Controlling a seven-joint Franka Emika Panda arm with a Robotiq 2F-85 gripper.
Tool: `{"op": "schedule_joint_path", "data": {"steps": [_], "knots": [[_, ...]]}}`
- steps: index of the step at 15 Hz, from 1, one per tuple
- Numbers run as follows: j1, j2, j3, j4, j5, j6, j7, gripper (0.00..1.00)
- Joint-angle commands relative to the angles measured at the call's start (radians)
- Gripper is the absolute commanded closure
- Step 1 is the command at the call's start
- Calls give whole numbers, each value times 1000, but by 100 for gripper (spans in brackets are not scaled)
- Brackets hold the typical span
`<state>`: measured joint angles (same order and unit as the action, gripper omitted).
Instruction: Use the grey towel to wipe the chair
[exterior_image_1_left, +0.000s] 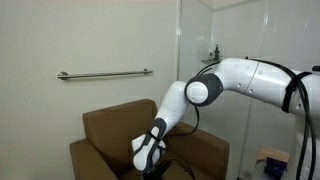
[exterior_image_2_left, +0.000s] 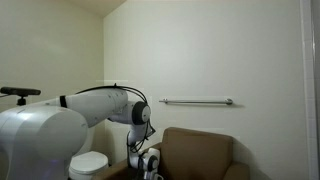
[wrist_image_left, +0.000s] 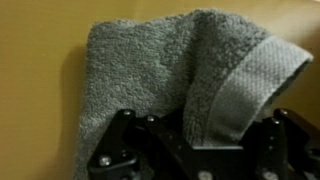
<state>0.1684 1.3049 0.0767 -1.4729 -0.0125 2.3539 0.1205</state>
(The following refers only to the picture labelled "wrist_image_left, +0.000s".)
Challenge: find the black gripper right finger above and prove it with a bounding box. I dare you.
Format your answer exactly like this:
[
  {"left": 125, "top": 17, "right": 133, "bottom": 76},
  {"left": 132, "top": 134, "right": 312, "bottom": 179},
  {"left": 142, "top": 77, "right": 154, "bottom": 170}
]
[{"left": 243, "top": 108, "right": 320, "bottom": 180}]

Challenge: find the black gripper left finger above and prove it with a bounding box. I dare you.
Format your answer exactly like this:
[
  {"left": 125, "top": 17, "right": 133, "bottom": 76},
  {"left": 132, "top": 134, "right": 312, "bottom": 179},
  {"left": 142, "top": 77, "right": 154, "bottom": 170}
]
[{"left": 87, "top": 108, "right": 215, "bottom": 180}]

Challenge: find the grey terry towel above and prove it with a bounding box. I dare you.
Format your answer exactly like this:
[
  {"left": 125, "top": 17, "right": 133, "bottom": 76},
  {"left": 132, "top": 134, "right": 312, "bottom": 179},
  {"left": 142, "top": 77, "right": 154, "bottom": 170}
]
[{"left": 73, "top": 8, "right": 315, "bottom": 180}]

